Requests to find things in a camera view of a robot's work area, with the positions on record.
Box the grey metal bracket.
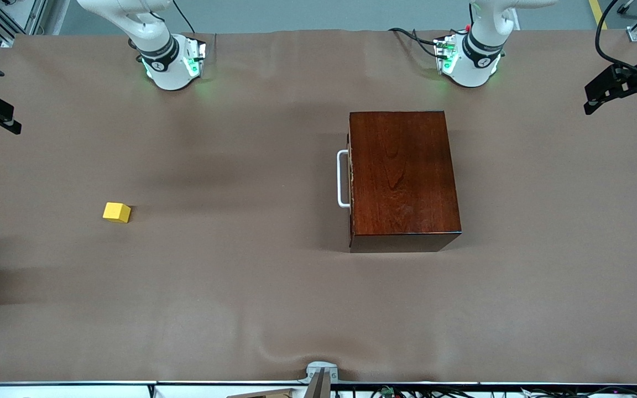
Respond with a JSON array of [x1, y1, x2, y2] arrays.
[[305, 361, 338, 385]]

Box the white table edge rail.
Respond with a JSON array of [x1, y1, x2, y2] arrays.
[[0, 380, 637, 398]]

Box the dark brown wooden cabinet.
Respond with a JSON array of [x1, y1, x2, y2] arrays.
[[349, 111, 462, 254]]

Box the grey mounting beam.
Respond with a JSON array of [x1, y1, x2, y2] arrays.
[[303, 369, 331, 398]]

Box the black base cable bundle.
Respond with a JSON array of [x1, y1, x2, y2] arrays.
[[389, 27, 443, 59]]

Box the black thin base cable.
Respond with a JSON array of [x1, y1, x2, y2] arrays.
[[172, 0, 195, 34]]

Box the brown table mat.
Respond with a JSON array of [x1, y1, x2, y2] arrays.
[[0, 30, 637, 385]]

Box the light wood drawer white handle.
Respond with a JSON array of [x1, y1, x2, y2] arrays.
[[337, 130, 352, 249]]

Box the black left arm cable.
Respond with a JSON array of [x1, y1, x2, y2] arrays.
[[595, 0, 637, 70]]

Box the yellow block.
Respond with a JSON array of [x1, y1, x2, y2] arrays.
[[102, 202, 132, 224]]

